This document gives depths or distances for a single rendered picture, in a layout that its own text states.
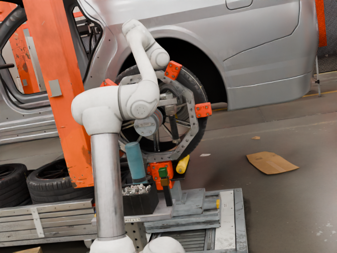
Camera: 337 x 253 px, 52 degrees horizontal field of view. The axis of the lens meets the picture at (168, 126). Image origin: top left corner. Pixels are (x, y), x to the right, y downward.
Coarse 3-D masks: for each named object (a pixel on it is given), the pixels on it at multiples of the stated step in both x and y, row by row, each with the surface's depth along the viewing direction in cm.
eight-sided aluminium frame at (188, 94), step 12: (156, 72) 198; (120, 84) 203; (180, 84) 202; (192, 96) 198; (192, 108) 200; (192, 120) 202; (192, 132) 203; (120, 144) 218; (180, 144) 207; (144, 156) 215; (156, 156) 211; (168, 156) 210
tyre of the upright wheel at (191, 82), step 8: (128, 72) 209; (136, 72) 208; (184, 72) 205; (120, 80) 211; (184, 80) 205; (192, 80) 205; (192, 88) 205; (200, 88) 211; (200, 96) 206; (200, 120) 209; (200, 128) 211; (120, 136) 221; (200, 136) 212; (192, 144) 214; (184, 152) 216; (176, 160) 219
